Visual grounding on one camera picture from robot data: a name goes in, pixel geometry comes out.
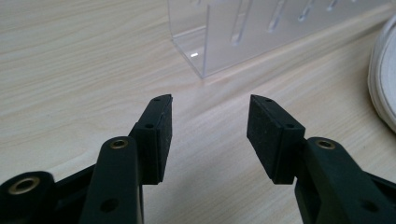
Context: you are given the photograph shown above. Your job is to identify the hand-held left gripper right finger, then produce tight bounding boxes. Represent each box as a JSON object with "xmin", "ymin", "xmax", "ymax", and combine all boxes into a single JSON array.
[{"xmin": 247, "ymin": 94, "xmax": 396, "ymax": 224}]

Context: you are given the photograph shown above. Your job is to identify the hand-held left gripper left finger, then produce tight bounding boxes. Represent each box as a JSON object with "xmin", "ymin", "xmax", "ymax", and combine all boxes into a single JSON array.
[{"xmin": 78, "ymin": 93, "xmax": 174, "ymax": 224}]

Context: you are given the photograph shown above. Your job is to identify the clear acrylic slotted rack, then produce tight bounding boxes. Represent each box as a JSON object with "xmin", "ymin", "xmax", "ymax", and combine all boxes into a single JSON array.
[{"xmin": 166, "ymin": 0, "xmax": 396, "ymax": 79}]

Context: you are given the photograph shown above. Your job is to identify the stack of white plates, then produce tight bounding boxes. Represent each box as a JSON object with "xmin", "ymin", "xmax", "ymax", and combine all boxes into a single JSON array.
[{"xmin": 367, "ymin": 13, "xmax": 396, "ymax": 134}]

